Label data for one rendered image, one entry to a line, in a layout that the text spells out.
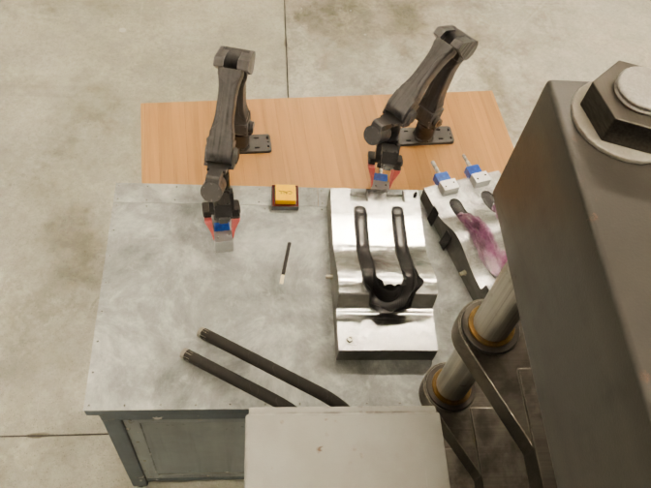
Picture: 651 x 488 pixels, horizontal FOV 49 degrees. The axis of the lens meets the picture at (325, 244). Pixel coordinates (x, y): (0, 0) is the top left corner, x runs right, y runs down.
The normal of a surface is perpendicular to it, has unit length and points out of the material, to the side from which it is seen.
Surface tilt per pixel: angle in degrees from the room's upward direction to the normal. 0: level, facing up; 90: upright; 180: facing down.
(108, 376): 0
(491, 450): 0
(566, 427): 90
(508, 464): 0
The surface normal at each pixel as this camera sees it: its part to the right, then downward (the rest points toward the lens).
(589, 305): -0.99, -0.01
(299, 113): 0.10, -0.54
